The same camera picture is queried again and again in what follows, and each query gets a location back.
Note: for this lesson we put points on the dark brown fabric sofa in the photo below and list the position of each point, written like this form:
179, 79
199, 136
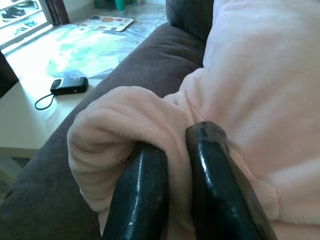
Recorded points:
50, 187

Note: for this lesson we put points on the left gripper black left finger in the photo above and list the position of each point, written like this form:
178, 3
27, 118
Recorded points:
140, 200

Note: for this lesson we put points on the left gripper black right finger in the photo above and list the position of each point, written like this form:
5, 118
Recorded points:
220, 195

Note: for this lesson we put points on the brown door frame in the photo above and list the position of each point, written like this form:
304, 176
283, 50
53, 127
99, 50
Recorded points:
58, 11

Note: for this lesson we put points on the pink plush pillow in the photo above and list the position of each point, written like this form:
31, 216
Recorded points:
262, 87

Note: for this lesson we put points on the colourful printed floor mat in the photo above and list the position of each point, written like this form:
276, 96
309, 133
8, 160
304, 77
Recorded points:
107, 22

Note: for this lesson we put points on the white side table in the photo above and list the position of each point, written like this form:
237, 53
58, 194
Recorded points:
25, 125

